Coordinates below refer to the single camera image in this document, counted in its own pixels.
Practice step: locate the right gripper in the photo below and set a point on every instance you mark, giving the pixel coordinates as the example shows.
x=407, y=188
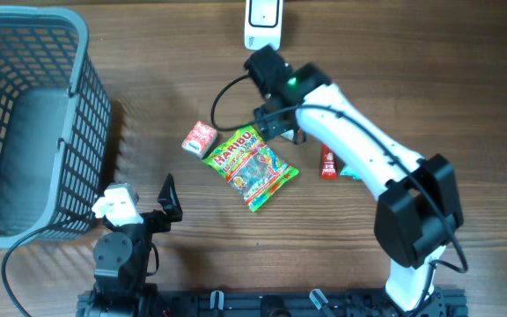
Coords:
x=268, y=121

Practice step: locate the green Haribo gummy bag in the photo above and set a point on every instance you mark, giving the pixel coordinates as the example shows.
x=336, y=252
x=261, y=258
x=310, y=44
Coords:
x=250, y=167

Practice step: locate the small red white box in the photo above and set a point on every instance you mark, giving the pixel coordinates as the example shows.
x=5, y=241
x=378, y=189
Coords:
x=199, y=139

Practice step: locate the white barcode scanner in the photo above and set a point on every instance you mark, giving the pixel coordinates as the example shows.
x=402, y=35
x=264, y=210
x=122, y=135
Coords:
x=263, y=24

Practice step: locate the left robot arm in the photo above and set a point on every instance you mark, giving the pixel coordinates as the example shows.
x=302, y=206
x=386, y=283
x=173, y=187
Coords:
x=122, y=256

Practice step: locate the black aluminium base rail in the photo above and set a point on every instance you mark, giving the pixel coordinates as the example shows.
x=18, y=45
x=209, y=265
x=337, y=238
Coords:
x=280, y=304

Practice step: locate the mint Zappy wipes pack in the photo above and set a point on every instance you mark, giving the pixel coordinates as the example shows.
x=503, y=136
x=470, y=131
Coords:
x=350, y=172

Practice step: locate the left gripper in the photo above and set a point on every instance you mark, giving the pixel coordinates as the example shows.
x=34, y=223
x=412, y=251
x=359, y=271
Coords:
x=162, y=223

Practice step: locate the red Nescafe coffee stick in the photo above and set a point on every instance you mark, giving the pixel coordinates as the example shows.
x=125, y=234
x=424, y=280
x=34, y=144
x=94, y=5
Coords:
x=328, y=169

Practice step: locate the grey plastic mesh basket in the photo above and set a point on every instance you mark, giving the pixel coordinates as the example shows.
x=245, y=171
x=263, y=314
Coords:
x=55, y=117

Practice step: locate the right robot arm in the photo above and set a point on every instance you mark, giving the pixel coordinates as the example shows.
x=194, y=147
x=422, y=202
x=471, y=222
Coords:
x=418, y=207

